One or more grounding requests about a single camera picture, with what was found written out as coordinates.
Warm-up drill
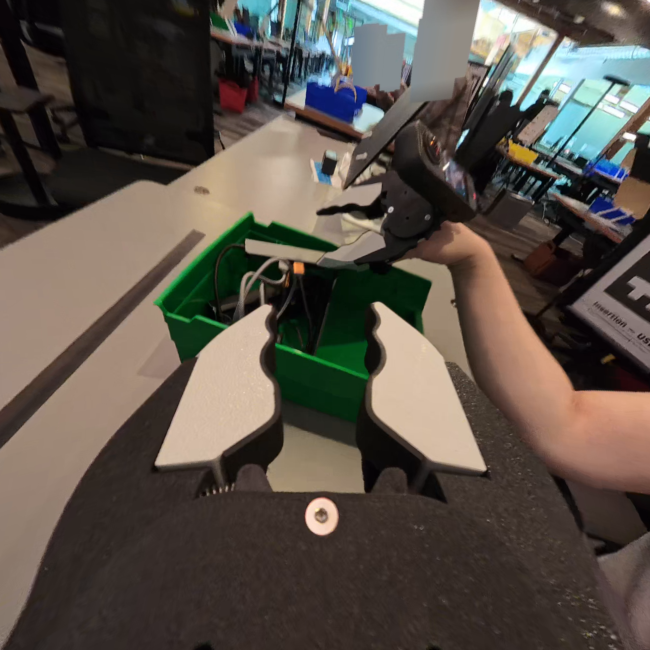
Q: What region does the green plastic bin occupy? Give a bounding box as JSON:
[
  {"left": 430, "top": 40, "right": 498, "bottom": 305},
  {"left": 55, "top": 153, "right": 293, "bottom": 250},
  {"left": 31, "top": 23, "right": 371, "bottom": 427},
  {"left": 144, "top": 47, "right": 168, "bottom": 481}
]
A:
[{"left": 154, "top": 212, "right": 433, "bottom": 423}]

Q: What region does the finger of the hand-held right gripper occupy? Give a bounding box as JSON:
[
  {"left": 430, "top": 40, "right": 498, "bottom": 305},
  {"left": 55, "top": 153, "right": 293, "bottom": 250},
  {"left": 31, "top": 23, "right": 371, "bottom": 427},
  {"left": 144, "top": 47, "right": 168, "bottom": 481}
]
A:
[
  {"left": 316, "top": 234, "right": 391, "bottom": 272},
  {"left": 315, "top": 182, "right": 385, "bottom": 219}
]

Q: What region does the grey braided usb cable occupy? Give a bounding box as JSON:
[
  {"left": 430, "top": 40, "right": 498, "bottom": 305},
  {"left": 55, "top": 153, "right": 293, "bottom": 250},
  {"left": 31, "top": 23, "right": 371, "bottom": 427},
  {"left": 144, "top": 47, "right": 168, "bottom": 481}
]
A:
[{"left": 236, "top": 256, "right": 295, "bottom": 326}]

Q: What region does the blue storage crate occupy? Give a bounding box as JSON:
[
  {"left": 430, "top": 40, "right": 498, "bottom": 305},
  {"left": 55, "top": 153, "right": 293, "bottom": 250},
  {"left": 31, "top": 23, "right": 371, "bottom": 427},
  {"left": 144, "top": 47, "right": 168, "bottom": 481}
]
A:
[
  {"left": 304, "top": 80, "right": 367, "bottom": 124},
  {"left": 588, "top": 195, "right": 636, "bottom": 225}
]

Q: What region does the white printed sign board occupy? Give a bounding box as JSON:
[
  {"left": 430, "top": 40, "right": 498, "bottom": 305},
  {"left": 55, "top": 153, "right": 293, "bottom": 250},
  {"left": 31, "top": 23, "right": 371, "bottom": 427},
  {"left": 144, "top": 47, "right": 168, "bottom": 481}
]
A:
[{"left": 568, "top": 243, "right": 650, "bottom": 374}]

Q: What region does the person's right forearm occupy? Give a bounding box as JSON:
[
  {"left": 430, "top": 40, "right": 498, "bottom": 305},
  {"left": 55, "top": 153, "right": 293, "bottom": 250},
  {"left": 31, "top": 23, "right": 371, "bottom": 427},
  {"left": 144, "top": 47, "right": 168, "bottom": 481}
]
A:
[{"left": 449, "top": 244, "right": 650, "bottom": 496}]

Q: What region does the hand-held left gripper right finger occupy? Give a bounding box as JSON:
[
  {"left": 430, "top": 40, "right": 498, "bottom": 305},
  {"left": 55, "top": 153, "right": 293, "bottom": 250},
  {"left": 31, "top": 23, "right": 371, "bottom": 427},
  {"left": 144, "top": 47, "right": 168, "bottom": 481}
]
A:
[{"left": 357, "top": 302, "right": 489, "bottom": 492}]

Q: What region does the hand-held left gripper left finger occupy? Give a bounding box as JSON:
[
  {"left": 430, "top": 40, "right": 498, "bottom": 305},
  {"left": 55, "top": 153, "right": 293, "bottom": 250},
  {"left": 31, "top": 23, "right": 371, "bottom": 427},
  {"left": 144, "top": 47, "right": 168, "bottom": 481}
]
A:
[{"left": 154, "top": 304, "right": 284, "bottom": 487}]

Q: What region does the person's right hand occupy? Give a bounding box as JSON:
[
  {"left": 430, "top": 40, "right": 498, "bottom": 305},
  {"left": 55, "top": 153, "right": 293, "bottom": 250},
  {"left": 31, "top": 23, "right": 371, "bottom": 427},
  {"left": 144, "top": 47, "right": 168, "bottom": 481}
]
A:
[{"left": 414, "top": 221, "right": 491, "bottom": 270}]

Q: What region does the person's grey shirt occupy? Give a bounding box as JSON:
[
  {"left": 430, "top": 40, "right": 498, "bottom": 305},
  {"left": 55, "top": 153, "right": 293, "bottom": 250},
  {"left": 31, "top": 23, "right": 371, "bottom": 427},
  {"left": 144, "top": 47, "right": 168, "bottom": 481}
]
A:
[{"left": 594, "top": 530, "right": 650, "bottom": 650}]

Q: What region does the black room divider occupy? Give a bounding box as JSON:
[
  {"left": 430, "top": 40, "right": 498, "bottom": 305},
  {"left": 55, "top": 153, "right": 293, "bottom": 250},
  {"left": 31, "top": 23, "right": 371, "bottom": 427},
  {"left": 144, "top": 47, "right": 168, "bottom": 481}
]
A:
[{"left": 60, "top": 0, "right": 215, "bottom": 166}]

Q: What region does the dark flat panel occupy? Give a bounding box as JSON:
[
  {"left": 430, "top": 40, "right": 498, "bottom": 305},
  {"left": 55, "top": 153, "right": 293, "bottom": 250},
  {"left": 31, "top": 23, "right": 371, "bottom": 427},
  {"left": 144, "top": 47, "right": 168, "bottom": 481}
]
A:
[{"left": 342, "top": 101, "right": 428, "bottom": 190}]

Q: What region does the red storage crate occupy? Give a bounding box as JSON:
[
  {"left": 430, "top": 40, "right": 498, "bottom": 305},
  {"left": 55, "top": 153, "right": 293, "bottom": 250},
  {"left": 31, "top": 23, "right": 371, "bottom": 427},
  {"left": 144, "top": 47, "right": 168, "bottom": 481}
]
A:
[{"left": 218, "top": 77, "right": 260, "bottom": 115}]

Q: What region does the dark grey usb hub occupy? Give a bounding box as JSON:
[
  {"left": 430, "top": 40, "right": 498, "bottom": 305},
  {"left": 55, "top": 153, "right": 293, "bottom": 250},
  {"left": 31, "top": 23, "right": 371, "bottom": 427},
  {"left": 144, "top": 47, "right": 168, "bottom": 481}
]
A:
[{"left": 245, "top": 239, "right": 338, "bottom": 264}]

